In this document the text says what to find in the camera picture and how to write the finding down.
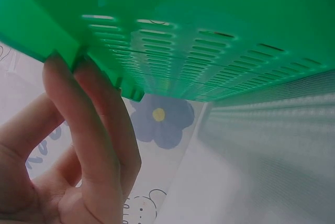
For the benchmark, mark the person's left hand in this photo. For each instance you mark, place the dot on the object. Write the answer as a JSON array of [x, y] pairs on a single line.
[[99, 156]]

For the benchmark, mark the person's left fingers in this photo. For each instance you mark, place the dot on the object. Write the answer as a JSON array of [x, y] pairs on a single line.
[[91, 135]]

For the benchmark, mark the green slotted plastic basket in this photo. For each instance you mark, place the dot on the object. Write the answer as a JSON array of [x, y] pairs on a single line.
[[183, 1]]

